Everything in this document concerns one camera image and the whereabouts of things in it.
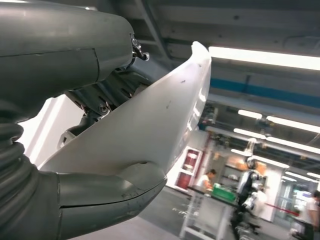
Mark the ceiling light strip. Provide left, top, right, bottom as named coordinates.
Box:
left=266, top=115, right=320, bottom=134
left=208, top=46, right=320, bottom=71
left=232, top=127, right=267, bottom=140
left=266, top=136, right=320, bottom=155
left=238, top=109, right=263, bottom=120
left=285, top=170, right=319, bottom=184

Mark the white frame table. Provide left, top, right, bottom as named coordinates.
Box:
left=179, top=185, right=238, bottom=240

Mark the green plastic crate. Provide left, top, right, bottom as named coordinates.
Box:
left=211, top=183, right=237, bottom=203

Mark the person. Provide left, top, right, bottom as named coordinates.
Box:
left=291, top=189, right=320, bottom=240
left=195, top=168, right=217, bottom=193

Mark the red white fire cabinet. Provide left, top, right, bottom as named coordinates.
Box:
left=174, top=146, right=204, bottom=192

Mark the black white humanoid robot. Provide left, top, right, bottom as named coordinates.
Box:
left=229, top=155, right=269, bottom=240

